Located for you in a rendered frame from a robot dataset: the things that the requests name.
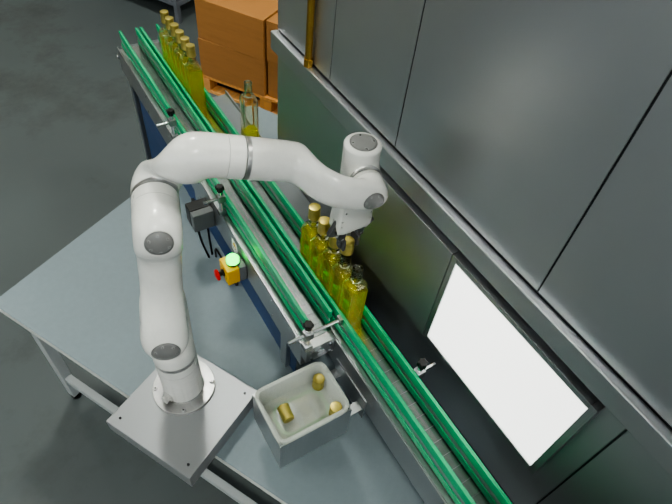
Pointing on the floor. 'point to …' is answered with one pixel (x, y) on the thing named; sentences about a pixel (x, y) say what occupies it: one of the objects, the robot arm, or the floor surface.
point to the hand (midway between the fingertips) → (348, 239)
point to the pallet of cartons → (239, 47)
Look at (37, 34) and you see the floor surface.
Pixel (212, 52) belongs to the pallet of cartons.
